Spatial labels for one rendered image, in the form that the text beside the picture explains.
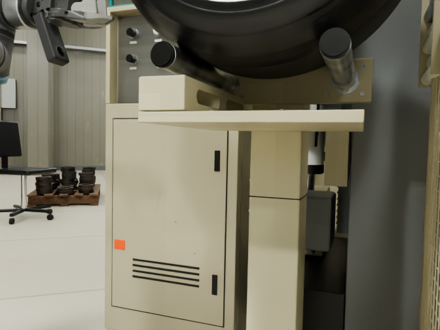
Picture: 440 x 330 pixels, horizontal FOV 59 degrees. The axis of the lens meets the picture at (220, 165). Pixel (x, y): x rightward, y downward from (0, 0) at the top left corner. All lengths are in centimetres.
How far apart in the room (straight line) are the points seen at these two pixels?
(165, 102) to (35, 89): 857
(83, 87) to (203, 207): 955
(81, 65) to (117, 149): 938
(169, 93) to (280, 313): 64
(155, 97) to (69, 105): 1011
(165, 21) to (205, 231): 89
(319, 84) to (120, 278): 109
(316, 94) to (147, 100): 43
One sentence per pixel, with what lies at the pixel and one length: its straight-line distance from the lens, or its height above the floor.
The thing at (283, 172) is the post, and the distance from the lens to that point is 98.
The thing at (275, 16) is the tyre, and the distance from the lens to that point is 63.
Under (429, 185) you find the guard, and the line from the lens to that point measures 98.
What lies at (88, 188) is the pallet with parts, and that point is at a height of 20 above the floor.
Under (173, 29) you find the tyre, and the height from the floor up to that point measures 94.
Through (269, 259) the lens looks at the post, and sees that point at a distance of 102.
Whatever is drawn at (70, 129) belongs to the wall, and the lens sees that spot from 1075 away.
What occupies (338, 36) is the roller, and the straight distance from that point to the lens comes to 61.
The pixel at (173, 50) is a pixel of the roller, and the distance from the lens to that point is 69.
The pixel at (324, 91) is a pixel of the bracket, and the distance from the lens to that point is 95.
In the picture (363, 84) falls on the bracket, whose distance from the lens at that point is 95.
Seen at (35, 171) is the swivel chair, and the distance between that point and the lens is 396.
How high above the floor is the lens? 75
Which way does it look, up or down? 3 degrees down
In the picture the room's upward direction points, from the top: 1 degrees clockwise
